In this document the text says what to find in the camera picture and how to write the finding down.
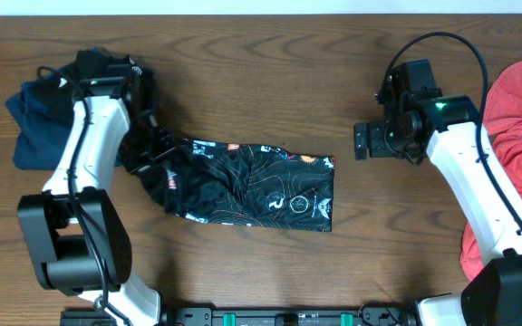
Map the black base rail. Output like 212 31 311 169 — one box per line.
60 301 419 326

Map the folded navy blue shirt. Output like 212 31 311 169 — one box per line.
5 74 83 170

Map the black orange patterned jersey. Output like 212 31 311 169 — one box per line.
132 139 335 232

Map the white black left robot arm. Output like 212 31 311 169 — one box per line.
17 77 169 325

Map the folded black shirt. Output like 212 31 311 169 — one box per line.
20 49 157 137

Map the red t-shirt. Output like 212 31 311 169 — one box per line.
459 53 522 282

